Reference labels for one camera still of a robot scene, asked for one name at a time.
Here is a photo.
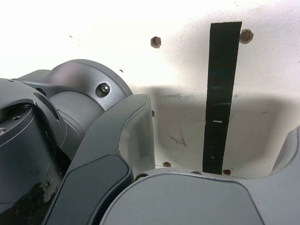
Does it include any black tape strip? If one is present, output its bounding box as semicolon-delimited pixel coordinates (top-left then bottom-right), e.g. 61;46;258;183
202;22;242;175

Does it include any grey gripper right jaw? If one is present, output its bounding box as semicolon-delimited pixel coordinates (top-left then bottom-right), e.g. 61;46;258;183
99;125;300;225

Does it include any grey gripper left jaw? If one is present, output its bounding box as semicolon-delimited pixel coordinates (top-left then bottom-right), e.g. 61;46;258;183
44;93;156;225

